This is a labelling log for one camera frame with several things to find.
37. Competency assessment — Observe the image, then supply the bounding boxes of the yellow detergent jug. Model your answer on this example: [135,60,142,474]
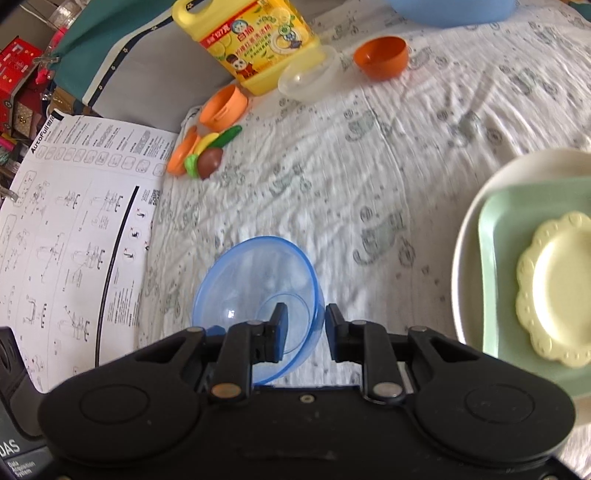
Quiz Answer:
[171,0,321,97]

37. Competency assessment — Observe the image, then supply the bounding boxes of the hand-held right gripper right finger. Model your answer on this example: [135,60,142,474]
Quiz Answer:
[325,303,469,406]

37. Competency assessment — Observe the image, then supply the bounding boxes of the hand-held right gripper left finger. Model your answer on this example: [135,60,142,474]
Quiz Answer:
[159,302,290,403]

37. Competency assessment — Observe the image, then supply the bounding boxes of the pale yellow scalloped plate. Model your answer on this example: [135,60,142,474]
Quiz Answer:
[515,211,591,369]

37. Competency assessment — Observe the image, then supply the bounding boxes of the yellow toy banana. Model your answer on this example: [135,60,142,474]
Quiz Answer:
[193,132,221,156]

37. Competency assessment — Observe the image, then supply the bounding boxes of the green toy cucumber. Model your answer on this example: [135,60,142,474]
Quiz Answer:
[213,125,243,150]

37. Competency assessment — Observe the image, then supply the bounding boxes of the orange toy pot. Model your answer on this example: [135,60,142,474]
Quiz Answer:
[199,84,249,131]

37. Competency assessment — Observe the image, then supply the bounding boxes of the white round plate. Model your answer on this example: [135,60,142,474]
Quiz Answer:
[451,148,591,370]

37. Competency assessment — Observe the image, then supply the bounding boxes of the printed instruction sheet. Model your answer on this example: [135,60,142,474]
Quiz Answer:
[0,110,179,394]

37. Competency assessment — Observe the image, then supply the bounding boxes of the brown toy food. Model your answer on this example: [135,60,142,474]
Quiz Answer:
[197,147,223,180]

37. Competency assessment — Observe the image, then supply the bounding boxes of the clear plastic bowl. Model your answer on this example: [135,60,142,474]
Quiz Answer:
[277,44,343,103]

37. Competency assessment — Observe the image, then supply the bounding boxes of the red box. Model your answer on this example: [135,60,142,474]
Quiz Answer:
[0,39,57,139]

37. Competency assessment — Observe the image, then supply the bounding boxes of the cat print white blanket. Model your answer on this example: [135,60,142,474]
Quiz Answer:
[136,0,591,467]

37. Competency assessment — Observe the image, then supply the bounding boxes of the orange plastic bowl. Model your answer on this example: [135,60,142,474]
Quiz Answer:
[353,37,410,82]

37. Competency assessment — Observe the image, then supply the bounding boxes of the blue transparent bowl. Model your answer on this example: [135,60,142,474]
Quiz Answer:
[192,236,326,387]

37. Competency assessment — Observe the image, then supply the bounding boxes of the green square plate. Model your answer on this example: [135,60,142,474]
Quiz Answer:
[477,177,591,398]

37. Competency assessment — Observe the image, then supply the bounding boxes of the teal grey star-trimmed cloth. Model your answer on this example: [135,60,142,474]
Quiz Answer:
[48,0,206,131]

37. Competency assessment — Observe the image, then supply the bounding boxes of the blue plastic basin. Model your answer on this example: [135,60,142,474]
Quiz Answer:
[385,0,519,27]

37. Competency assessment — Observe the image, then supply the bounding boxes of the toy food pieces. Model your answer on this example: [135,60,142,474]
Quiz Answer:
[167,125,202,176]

